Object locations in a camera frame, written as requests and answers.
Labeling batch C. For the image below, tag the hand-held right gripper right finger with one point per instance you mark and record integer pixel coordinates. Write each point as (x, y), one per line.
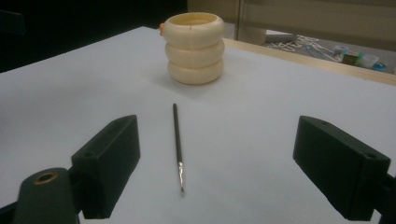
(339, 168)

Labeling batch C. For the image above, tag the black curtain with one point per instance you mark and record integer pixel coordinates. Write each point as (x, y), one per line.
(77, 25)

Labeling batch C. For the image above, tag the beige wooden shelf unit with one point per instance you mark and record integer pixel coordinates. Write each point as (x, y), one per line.
(311, 18)

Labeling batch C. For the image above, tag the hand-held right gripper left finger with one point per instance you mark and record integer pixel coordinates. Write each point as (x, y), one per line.
(106, 161)

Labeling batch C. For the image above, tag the white table board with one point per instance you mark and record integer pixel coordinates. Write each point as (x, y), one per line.
(249, 109)

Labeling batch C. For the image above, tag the thin dark paintbrush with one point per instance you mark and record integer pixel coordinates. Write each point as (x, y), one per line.
(177, 137)

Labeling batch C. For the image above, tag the cream ribbed pen holder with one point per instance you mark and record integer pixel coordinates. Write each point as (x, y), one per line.
(194, 56)

